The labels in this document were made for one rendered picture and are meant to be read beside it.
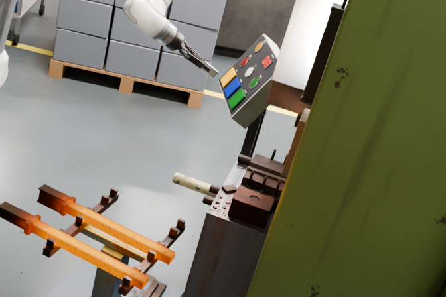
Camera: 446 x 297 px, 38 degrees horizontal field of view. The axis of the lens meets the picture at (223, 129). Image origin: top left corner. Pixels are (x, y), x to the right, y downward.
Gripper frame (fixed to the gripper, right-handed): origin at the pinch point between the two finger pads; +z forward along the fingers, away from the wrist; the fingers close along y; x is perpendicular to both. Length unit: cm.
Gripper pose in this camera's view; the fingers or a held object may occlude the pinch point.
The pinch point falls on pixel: (209, 69)
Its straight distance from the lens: 258.3
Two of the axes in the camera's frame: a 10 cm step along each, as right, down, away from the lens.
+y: 1.6, 4.9, -8.6
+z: 7.1, 5.5, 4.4
